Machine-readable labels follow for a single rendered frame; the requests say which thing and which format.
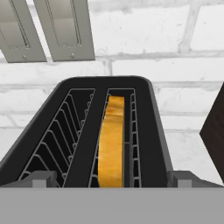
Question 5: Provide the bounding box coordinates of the black toaster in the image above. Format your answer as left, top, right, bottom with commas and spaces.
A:
0, 75, 174, 188

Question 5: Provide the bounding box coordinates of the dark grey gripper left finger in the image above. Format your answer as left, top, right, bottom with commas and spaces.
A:
0, 170, 59, 188

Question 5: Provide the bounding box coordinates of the golden bread slice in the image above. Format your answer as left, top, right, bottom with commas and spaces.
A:
97, 95, 126, 188

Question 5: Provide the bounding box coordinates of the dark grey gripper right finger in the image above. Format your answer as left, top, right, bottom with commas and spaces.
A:
166, 171, 224, 188

